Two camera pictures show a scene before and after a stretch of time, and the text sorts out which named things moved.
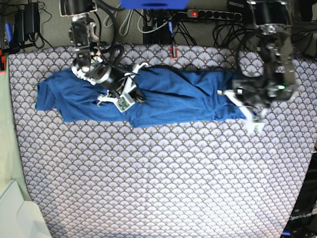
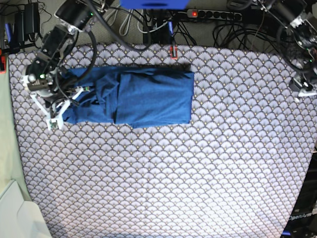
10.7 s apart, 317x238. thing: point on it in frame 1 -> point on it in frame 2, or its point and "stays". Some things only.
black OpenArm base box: (302, 223) stays
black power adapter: (26, 22) stays
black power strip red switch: (214, 14) stays
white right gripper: (254, 126) -> (304, 92)
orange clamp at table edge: (3, 63) stays
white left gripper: (125, 100) -> (54, 122)
